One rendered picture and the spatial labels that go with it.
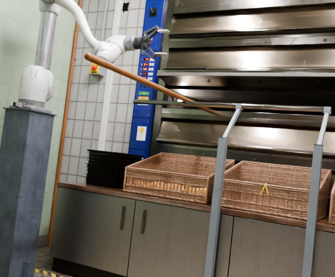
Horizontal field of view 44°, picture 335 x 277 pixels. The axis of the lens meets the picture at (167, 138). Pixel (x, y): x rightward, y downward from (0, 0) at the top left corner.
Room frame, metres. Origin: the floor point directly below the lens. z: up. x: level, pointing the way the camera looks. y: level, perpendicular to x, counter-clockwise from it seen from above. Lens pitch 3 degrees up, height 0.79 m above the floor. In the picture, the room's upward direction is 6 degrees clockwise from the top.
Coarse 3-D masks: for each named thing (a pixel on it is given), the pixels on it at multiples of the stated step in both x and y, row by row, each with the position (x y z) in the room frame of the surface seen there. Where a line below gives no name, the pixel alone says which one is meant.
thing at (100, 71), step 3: (93, 63) 3.24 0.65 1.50; (96, 66) 3.23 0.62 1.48; (99, 66) 3.21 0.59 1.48; (90, 69) 3.26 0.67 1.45; (96, 69) 3.23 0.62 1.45; (99, 69) 3.21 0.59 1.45; (102, 69) 3.24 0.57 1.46; (90, 72) 3.25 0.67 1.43; (93, 72) 3.24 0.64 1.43; (96, 72) 3.22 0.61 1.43; (99, 72) 3.21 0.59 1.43; (102, 72) 3.24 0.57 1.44; (93, 75) 3.28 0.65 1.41; (96, 75) 3.27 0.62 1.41; (99, 75) 3.25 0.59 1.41; (102, 75) 3.25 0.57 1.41
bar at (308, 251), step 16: (240, 112) 2.37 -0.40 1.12; (224, 144) 2.16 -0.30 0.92; (320, 144) 1.98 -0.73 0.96; (224, 160) 2.18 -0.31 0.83; (320, 160) 1.95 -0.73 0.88; (320, 176) 1.97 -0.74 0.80; (208, 240) 2.18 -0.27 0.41; (208, 256) 2.17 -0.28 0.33; (304, 256) 1.96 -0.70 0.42; (208, 272) 2.17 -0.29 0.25; (304, 272) 1.96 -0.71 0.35
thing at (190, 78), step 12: (168, 84) 3.04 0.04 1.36; (180, 84) 2.99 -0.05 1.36; (192, 84) 2.94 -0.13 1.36; (204, 84) 2.89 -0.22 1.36; (216, 84) 2.85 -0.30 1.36; (228, 84) 2.80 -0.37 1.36; (240, 84) 2.76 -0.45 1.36; (252, 84) 2.72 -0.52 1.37; (264, 84) 2.68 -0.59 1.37; (276, 84) 2.64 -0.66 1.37; (288, 84) 2.60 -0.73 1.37; (300, 84) 2.57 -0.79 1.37; (312, 84) 2.53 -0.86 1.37; (324, 84) 2.50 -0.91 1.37
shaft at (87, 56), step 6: (90, 54) 1.69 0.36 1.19; (90, 60) 1.71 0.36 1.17; (96, 60) 1.73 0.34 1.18; (102, 60) 1.76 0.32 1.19; (102, 66) 1.79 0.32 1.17; (108, 66) 1.81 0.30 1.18; (114, 66) 1.85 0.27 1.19; (120, 72) 1.90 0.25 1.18; (126, 72) 1.94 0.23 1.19; (132, 78) 2.00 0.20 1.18; (138, 78) 2.04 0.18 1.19; (144, 84) 2.12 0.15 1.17; (150, 84) 2.16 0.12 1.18; (156, 84) 2.21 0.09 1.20; (162, 90) 2.28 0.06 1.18; (168, 90) 2.34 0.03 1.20; (174, 96) 2.43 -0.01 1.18; (180, 96) 2.49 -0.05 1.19; (204, 108) 2.86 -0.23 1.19
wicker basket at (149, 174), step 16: (144, 160) 2.74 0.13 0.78; (160, 160) 2.95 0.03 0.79; (176, 160) 2.90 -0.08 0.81; (192, 160) 2.85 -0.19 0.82; (208, 160) 2.80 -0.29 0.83; (128, 176) 2.54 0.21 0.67; (144, 176) 2.49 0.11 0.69; (160, 176) 2.44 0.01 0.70; (176, 176) 2.40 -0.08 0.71; (192, 176) 2.36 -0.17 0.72; (208, 176) 2.32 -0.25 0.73; (144, 192) 2.49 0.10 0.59; (160, 192) 2.44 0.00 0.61; (176, 192) 2.39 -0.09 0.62; (192, 192) 2.35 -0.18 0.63; (208, 192) 2.34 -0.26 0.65
